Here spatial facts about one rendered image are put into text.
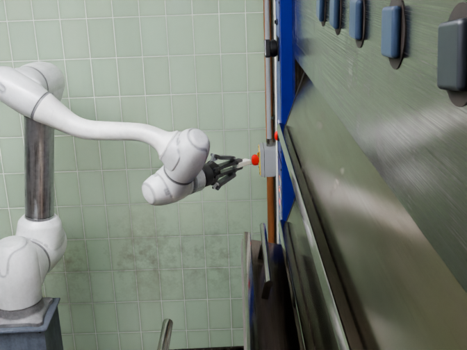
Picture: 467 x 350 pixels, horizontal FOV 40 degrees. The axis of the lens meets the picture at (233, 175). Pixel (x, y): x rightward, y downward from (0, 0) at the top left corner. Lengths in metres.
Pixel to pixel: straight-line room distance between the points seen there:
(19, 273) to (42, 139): 0.45
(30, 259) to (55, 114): 0.50
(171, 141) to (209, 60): 0.68
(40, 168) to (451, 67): 1.95
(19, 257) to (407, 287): 1.72
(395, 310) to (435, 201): 0.17
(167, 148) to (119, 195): 0.82
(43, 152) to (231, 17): 0.86
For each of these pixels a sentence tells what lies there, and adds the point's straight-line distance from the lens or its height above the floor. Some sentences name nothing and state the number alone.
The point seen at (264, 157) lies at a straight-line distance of 2.20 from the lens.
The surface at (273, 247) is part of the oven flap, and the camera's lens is 1.68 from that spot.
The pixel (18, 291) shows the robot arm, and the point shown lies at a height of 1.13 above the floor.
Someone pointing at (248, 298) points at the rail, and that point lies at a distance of 1.36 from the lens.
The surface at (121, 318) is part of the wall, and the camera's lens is 2.90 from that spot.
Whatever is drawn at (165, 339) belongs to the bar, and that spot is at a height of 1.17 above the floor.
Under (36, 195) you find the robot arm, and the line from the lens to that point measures 2.31.
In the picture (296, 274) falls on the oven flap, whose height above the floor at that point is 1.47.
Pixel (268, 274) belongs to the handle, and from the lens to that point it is 1.39.
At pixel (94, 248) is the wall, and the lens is 2.76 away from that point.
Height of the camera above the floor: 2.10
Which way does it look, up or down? 18 degrees down
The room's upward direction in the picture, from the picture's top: 2 degrees counter-clockwise
